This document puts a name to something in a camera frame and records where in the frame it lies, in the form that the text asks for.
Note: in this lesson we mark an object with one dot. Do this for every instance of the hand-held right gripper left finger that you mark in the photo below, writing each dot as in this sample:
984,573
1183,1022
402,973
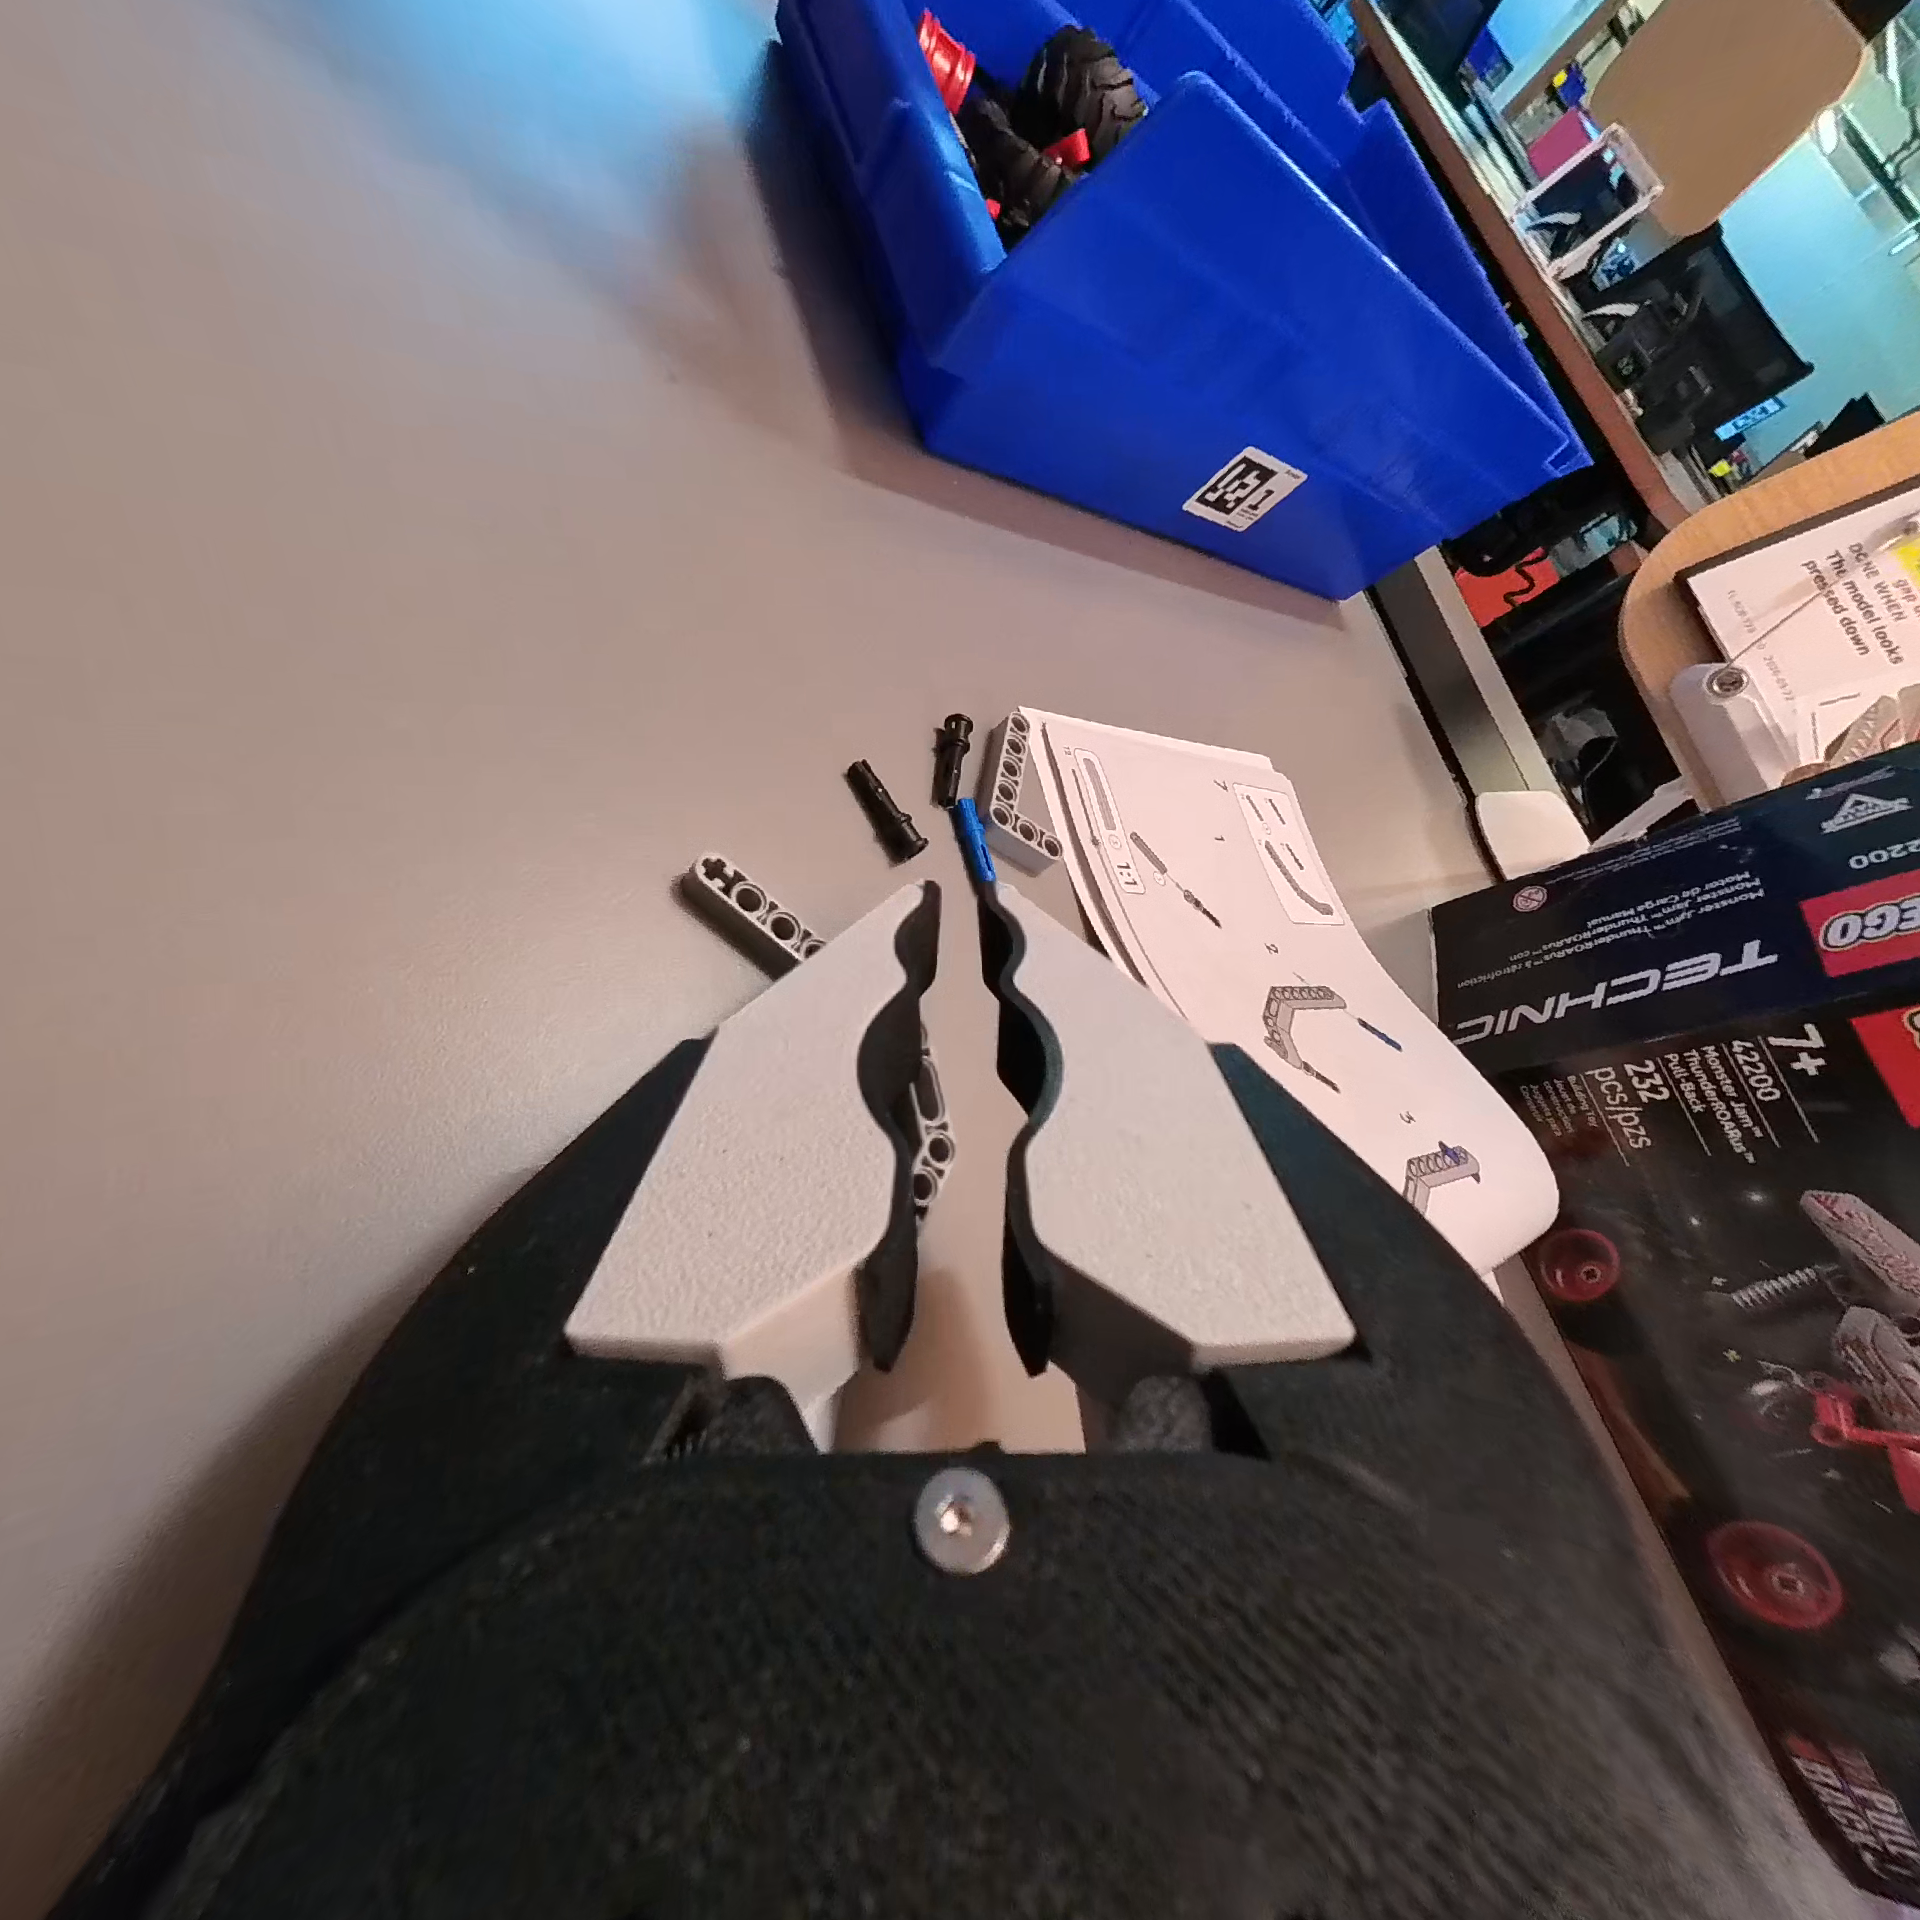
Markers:
744,1154

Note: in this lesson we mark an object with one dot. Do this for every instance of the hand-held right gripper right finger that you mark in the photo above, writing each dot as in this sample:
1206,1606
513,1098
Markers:
1178,1184

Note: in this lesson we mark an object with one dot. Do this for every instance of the blue toy pin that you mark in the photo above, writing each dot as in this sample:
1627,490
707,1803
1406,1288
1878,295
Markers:
975,845

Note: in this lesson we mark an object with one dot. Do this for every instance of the grey angled toy beam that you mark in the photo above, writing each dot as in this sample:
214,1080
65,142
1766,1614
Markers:
933,1131

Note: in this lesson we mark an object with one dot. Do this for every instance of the grey straight toy beam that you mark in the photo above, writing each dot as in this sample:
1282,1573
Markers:
746,901

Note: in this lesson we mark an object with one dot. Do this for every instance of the white instruction booklet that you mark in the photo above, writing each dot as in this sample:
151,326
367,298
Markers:
1243,930

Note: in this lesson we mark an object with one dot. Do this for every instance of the black toy pin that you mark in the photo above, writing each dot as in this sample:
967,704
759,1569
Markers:
954,758
885,809

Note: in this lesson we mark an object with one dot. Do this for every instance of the grey L-shaped toy beam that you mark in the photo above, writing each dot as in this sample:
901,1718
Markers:
1009,781

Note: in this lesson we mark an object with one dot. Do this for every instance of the white flat board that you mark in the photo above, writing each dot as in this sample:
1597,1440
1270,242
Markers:
1538,826

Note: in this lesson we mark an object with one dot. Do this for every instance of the dark toy set box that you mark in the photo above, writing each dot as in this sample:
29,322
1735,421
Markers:
1695,1201

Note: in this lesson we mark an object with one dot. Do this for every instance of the white stand with screw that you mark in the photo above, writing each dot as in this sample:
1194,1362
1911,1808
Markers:
1739,727

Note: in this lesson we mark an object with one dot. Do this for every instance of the light wooden round table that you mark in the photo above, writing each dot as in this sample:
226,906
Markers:
1658,600

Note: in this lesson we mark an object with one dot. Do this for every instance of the blue plastic bin with tag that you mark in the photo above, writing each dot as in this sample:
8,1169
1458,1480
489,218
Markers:
1185,346

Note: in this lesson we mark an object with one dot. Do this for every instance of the framed paper sign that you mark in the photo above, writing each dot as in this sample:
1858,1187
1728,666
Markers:
1815,592

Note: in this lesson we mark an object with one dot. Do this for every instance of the black display box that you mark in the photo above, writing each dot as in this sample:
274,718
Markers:
1704,339

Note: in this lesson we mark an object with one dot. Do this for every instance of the plain blue plastic bin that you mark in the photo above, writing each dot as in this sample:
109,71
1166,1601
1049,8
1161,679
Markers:
1411,166

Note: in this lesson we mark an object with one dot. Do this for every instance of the clear display case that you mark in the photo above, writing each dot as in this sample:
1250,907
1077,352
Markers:
1590,201

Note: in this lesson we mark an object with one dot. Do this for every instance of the red toy wheel hub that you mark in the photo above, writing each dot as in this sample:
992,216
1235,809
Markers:
944,49

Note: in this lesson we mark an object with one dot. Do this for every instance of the beige chair back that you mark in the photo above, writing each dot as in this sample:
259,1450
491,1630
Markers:
1723,66

